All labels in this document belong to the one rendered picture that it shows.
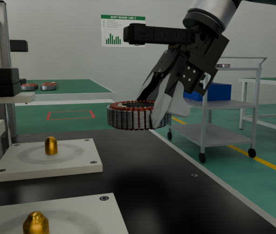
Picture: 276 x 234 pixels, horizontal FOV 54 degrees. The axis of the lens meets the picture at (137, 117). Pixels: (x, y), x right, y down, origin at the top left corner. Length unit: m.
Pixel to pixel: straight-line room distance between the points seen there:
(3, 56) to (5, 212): 0.40
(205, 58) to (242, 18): 6.36
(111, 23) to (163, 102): 5.28
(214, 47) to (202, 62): 0.04
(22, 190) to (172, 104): 0.24
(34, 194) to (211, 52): 0.36
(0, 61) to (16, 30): 4.98
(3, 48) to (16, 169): 0.30
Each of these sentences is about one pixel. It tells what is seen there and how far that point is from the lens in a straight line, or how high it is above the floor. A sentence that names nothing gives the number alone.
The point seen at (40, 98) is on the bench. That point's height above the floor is 0.72.
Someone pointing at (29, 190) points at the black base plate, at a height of 0.77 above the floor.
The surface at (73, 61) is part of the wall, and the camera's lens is 5.53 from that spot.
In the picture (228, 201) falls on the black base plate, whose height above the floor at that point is 0.77.
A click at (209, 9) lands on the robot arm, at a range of 0.49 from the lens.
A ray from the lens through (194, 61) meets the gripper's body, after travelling 0.47.
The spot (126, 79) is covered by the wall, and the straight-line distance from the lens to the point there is 5.67.
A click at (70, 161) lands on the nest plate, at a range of 0.43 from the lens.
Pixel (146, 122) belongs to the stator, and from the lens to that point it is 0.42.
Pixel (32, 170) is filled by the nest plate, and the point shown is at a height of 0.78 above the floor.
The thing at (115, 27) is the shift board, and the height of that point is 1.67.
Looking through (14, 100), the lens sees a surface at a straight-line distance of 0.43.
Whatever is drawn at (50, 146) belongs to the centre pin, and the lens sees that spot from 0.46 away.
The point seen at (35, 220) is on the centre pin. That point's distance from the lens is 0.24.
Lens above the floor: 0.92
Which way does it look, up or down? 11 degrees down
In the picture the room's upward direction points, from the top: straight up
